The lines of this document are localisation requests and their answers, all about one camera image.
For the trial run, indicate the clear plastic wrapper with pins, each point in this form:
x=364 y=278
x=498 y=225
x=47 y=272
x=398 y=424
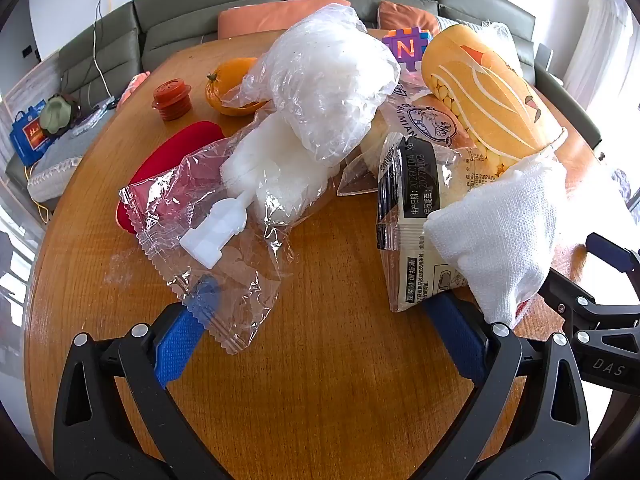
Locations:
x=240 y=305

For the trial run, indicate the long orange cushion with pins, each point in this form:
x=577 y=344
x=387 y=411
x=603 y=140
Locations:
x=260 y=17

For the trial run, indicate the black and white snack packet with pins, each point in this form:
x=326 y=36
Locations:
x=410 y=240

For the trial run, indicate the green hat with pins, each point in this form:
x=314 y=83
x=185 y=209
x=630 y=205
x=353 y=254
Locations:
x=55 y=115

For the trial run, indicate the grey quilted sofa cover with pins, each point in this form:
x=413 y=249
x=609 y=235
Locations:
x=60 y=155

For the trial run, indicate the purple foam puzzle tile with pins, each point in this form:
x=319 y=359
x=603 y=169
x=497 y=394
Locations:
x=405 y=50

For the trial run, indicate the orange corn-print snack bag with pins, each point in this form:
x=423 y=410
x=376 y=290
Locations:
x=490 y=95

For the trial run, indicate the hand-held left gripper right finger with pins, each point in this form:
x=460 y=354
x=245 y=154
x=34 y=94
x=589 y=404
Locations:
x=455 y=335

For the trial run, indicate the printed clear bread wrapper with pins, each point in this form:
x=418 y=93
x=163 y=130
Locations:
x=425 y=120

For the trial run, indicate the red flat plate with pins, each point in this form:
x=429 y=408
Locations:
x=180 y=150

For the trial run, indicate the blue shopping bag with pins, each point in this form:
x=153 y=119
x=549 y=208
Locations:
x=30 y=135

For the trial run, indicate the grey-green sofa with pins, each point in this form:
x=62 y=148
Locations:
x=200 y=20

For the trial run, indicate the grey striped cushion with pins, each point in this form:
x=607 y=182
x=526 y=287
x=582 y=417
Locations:
x=450 y=22

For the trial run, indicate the grey chair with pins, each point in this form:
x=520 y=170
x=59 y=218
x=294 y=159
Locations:
x=545 y=55

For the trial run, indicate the plastic-wrapped booklet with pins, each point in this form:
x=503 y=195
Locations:
x=95 y=115

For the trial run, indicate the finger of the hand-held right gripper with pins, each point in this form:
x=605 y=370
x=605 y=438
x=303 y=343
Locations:
x=612 y=255
x=575 y=300

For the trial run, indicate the square orange cushion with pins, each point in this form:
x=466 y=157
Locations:
x=405 y=12

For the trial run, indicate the red ribbed plastic cap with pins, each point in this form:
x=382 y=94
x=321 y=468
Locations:
x=171 y=99

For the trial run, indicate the clear bag of white foam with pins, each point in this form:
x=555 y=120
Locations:
x=325 y=75

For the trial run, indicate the white foam block in bag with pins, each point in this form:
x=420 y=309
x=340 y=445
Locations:
x=280 y=170

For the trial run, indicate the white curtain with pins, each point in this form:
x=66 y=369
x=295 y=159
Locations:
x=605 y=60

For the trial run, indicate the white plastic toy piece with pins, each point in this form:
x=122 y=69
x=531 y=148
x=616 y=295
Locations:
x=205 y=240

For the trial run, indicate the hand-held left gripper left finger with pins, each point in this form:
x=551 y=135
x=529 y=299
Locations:
x=180 y=340

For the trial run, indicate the orange tangerine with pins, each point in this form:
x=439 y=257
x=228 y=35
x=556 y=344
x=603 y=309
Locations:
x=225 y=85

